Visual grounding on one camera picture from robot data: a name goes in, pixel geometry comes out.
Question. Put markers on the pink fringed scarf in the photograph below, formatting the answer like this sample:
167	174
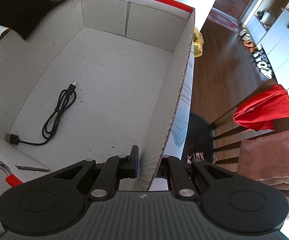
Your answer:
272	155

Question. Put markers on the black seat cushion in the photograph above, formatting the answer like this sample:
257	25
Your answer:
197	135

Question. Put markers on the white cabinet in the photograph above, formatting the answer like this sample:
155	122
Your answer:
284	45

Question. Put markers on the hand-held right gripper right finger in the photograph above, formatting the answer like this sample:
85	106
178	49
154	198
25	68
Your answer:
175	177

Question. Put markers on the yellow plastic bag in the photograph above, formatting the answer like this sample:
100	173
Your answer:
198	42

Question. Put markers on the black dotted glove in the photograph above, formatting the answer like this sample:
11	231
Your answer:
17	7

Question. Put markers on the red cloth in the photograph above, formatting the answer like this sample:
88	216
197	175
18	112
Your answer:
264	107

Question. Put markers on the white printed tablecloth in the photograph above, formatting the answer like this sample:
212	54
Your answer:
184	100

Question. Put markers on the red patterned rug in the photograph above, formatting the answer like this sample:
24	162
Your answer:
224	20

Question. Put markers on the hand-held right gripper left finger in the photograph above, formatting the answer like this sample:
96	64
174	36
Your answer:
135	165

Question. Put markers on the wooden chair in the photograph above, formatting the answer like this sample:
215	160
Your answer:
222	121

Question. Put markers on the row of shoes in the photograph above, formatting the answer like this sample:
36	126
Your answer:
247	40
263	62

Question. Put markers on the white red cardboard box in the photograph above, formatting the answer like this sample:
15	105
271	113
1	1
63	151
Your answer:
97	92

